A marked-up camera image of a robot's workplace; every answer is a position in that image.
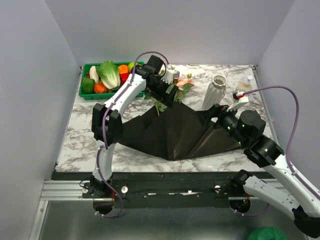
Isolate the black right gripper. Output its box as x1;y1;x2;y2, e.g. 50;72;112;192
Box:
194;102;248;147

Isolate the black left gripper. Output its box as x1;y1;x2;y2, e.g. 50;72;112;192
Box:
147;76;178;109

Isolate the black wrapping paper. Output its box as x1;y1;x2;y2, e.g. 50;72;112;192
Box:
119;103;240;161

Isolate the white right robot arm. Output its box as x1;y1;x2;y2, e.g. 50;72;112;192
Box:
196;104;320;239

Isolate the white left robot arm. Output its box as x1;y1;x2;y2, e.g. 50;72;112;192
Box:
89;51;178;198

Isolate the white ribbed vase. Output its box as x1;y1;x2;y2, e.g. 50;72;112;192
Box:
202;75;227;110

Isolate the light pink flower stem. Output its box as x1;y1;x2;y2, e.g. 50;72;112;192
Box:
144;90;168;116

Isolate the cream soap dispenser bottle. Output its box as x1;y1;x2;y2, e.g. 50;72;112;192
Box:
235;75;254;92

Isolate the red bell pepper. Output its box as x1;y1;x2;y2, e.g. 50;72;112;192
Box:
119;72;130;86

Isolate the green pear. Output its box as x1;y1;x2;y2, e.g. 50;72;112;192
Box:
127;61;135;73

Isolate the orange fruit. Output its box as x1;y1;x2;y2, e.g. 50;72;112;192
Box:
118;64;129;75

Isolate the green lettuce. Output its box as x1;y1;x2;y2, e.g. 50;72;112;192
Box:
96;60;121;90

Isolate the orange carrot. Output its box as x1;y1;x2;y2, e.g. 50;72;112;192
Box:
93;82;108;94

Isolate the green plastic basket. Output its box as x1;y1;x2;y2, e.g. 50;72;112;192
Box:
78;61;145;101

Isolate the white radish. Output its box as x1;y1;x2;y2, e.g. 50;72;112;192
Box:
89;66;100;84

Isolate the green bell pepper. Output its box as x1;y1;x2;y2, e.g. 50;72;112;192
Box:
81;77;96;94

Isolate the green cloth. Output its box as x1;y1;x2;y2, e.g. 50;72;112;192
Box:
247;226;288;240

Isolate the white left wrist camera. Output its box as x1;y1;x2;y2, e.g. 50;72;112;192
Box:
161;64;180;84

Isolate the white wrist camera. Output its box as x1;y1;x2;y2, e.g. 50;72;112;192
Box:
161;64;180;84
226;90;249;112

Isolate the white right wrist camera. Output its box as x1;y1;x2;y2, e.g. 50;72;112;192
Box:
226;90;249;112

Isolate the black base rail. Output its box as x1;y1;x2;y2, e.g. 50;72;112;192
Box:
51;171;276;210

